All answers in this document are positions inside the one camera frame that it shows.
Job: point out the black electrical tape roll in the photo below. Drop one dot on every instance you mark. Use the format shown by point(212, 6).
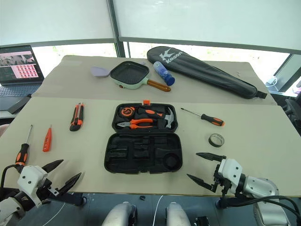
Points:
point(212, 141)

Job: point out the silver robot leg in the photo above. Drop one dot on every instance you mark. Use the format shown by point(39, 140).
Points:
point(120, 214)
point(176, 214)

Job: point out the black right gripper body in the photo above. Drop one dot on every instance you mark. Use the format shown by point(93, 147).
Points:
point(223, 184)

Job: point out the flat black box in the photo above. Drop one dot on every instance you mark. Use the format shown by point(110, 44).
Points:
point(18, 104)

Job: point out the small black floor object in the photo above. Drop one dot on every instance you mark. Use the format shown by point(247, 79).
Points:
point(141, 197)

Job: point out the black office chair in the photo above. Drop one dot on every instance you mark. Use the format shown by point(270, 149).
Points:
point(294, 110)

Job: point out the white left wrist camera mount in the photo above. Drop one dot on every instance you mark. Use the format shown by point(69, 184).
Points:
point(29, 179)

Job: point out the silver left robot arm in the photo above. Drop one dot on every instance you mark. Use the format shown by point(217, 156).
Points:
point(9, 210)

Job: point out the grey window frame post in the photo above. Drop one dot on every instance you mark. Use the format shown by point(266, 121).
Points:
point(117, 28)

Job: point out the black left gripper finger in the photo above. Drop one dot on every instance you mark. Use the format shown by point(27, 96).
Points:
point(69, 184)
point(52, 166)

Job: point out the orange black tape measure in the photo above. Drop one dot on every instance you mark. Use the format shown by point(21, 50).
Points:
point(126, 111)

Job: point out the orange test pen screwdriver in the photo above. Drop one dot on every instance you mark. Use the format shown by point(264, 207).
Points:
point(47, 140)

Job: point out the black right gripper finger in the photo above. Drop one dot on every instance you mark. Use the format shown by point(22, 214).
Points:
point(202, 183)
point(211, 157)

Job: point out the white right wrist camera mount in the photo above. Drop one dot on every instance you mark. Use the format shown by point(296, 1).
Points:
point(231, 168)

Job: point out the black tool case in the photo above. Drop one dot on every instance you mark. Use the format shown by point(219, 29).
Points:
point(143, 153)

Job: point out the open laptop computer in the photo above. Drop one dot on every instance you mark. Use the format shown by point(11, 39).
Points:
point(18, 68)

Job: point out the white round desk gadget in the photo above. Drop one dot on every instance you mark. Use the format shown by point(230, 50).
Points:
point(271, 81)

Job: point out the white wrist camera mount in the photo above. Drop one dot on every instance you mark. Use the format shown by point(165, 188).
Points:
point(29, 179)
point(231, 168)

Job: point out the blue capped plastic bottle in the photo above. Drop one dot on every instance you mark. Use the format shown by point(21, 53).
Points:
point(162, 71)

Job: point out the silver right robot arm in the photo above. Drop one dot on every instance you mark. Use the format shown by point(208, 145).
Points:
point(258, 186)

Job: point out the pink round seat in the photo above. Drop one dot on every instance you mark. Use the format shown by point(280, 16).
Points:
point(2, 130)

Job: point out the orange black utility knife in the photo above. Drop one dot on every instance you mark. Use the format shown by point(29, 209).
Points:
point(77, 117)

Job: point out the black Kason racket bag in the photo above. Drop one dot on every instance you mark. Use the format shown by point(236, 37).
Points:
point(200, 68)

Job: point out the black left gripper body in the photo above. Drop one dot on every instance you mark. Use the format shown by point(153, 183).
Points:
point(45, 190)

